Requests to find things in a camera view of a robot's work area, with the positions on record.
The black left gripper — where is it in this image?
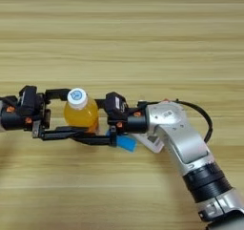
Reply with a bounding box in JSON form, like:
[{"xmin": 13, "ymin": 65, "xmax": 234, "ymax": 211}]
[{"xmin": 0, "ymin": 87, "xmax": 90, "ymax": 142}]

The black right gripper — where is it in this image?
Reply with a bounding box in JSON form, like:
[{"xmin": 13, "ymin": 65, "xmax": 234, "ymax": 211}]
[{"xmin": 71, "ymin": 97, "xmax": 151, "ymax": 147}]

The orange juice bottle white cap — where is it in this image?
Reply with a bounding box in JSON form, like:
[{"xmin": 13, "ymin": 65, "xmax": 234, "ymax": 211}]
[{"xmin": 63, "ymin": 87, "xmax": 100, "ymax": 134}]

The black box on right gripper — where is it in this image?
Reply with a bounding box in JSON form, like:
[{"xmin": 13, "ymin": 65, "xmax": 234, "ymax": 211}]
[{"xmin": 104, "ymin": 91, "xmax": 129, "ymax": 117}]

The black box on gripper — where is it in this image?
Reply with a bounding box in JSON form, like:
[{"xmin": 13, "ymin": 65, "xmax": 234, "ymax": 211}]
[
  {"xmin": 104, "ymin": 91, "xmax": 129, "ymax": 117},
  {"xmin": 18, "ymin": 84, "xmax": 40, "ymax": 116}
]

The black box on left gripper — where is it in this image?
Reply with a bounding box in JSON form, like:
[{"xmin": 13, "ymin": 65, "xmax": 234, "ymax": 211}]
[{"xmin": 18, "ymin": 84, "xmax": 40, "ymax": 116}]

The blue rectangular block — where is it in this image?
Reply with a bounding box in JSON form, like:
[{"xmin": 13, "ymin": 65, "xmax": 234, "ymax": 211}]
[{"xmin": 106, "ymin": 130, "xmax": 138, "ymax": 154}]

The white remote control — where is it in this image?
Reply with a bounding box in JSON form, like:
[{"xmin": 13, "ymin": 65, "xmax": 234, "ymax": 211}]
[{"xmin": 131, "ymin": 132, "xmax": 166, "ymax": 154}]

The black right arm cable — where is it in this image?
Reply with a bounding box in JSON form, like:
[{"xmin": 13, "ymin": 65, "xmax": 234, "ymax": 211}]
[{"xmin": 175, "ymin": 98, "xmax": 214, "ymax": 144}]

